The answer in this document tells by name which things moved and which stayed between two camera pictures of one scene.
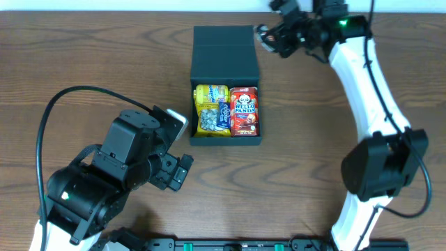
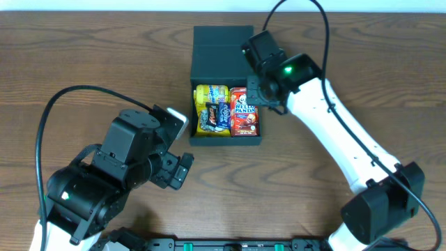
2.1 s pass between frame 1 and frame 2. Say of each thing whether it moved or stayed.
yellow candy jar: stayed
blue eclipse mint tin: stayed
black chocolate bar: moved
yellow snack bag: stayed
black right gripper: moved
